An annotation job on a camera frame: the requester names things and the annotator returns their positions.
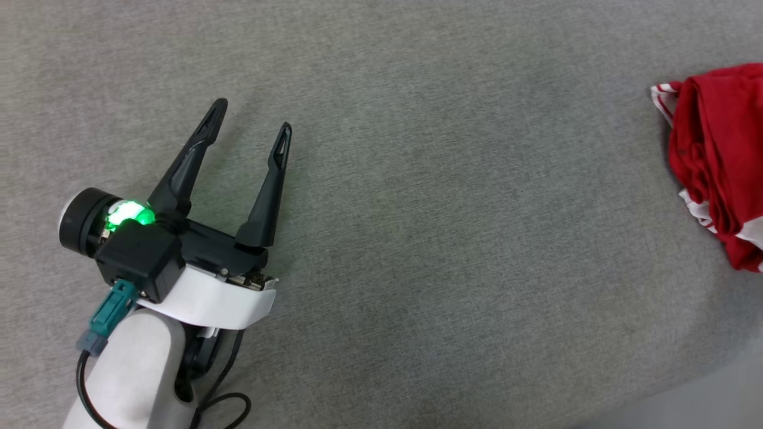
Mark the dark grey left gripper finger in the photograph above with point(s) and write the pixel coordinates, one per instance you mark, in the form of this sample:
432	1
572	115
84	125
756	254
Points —
185	167
268	196

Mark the left gripper body with white band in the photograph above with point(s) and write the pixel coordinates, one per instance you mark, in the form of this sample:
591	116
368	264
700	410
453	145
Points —
220	286

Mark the red garment with white trim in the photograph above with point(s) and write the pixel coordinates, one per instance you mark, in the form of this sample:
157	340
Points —
721	161

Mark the white and grey left arm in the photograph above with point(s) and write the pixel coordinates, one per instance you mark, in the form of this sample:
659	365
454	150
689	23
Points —
137	375

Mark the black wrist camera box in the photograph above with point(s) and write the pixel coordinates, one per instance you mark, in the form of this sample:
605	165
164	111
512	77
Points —
140	259

